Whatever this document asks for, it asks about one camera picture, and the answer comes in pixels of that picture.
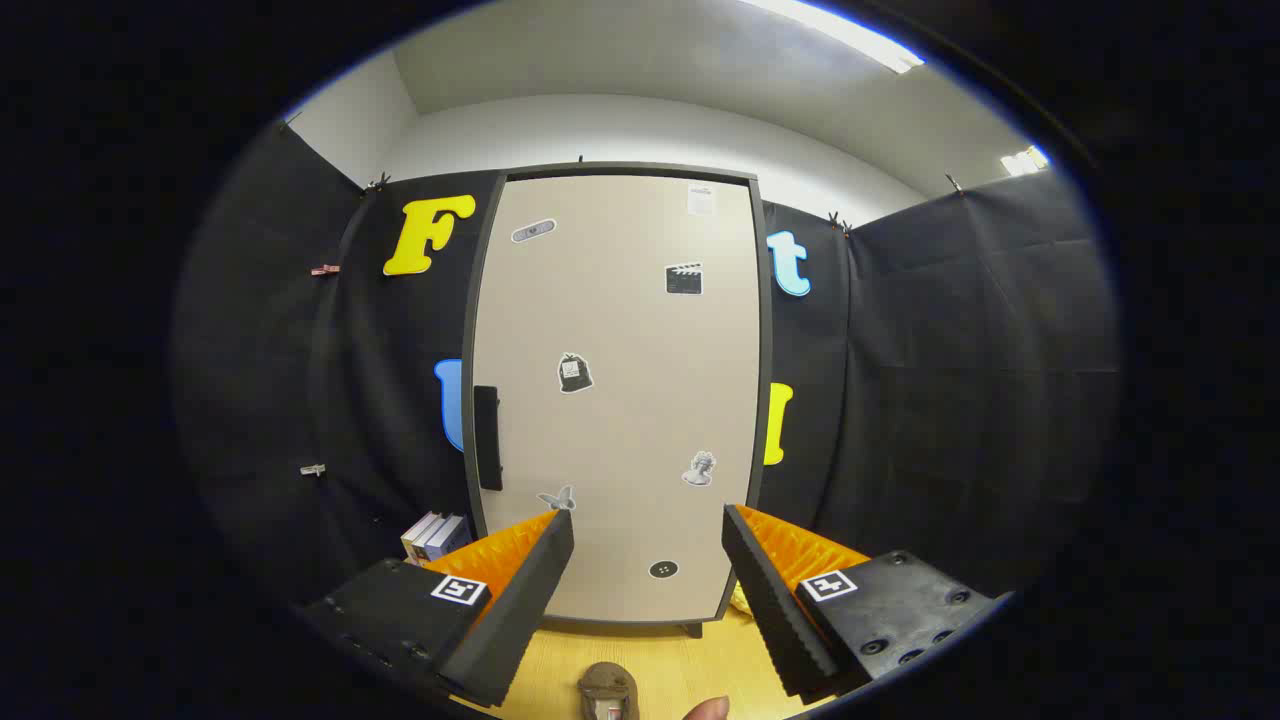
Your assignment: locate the brown fuzzy shoe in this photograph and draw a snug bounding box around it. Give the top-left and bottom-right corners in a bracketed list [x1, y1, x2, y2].
[578, 662, 641, 720]

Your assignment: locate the grey shoe cabinet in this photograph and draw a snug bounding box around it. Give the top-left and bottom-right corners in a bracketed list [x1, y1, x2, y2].
[462, 162, 776, 639]

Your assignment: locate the long ceiling light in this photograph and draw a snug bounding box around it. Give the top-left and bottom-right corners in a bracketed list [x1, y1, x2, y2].
[740, 0, 926, 76]

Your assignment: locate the black backdrop cloth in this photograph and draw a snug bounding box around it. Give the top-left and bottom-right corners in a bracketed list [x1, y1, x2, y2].
[175, 120, 1119, 606]

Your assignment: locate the black door handle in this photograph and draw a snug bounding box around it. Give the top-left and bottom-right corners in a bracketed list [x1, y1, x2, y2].
[473, 385, 503, 491]

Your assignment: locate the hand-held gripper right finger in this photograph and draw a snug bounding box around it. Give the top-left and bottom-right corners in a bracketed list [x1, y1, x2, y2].
[722, 503, 1006, 701]

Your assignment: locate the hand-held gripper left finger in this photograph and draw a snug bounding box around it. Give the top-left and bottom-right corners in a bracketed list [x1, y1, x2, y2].
[300, 510, 576, 709]

